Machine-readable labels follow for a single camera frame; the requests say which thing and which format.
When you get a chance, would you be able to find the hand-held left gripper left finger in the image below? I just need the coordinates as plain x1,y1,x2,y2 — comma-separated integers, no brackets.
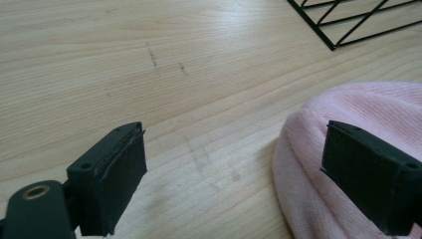
66,120,148,238

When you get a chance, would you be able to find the black wire rack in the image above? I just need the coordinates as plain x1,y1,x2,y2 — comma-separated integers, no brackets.
287,0,422,52

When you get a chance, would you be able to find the pink knit hat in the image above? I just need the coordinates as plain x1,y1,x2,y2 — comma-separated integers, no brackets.
272,81,422,239

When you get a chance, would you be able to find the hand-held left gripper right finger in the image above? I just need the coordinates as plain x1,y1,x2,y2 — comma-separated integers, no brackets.
319,119,422,237

